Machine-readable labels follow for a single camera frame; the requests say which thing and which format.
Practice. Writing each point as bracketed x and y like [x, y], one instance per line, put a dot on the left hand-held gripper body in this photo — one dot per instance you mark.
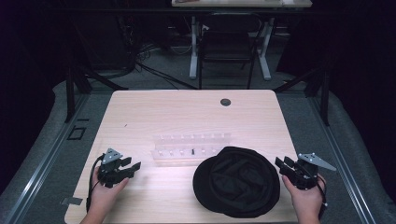
[109, 174]

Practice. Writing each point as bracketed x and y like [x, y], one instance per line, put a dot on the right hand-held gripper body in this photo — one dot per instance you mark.
[306, 177]

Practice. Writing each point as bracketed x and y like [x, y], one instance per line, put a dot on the person's left hand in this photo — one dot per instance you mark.
[102, 196]

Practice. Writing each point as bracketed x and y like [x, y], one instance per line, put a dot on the person's right hand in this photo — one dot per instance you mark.
[306, 200]

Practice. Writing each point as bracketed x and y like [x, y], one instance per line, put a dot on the grey tape strip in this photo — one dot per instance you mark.
[71, 201]

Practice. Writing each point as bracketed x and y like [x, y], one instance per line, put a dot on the black hat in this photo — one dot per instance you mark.
[236, 183]

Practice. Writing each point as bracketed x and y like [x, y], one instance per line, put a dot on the clear acrylic rack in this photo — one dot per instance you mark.
[190, 149]

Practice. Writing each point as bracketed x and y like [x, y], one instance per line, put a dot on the black metal stand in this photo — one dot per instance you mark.
[70, 93]
[325, 93]

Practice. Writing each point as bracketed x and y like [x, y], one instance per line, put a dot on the dark round table grommet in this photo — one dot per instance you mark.
[225, 102]

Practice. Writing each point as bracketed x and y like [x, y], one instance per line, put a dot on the white-legged desk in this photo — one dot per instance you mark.
[194, 46]

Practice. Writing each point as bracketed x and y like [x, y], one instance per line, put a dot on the black chair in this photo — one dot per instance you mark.
[225, 40]

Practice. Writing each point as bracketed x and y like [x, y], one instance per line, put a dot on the metal floor rail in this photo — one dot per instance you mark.
[46, 155]
[342, 155]

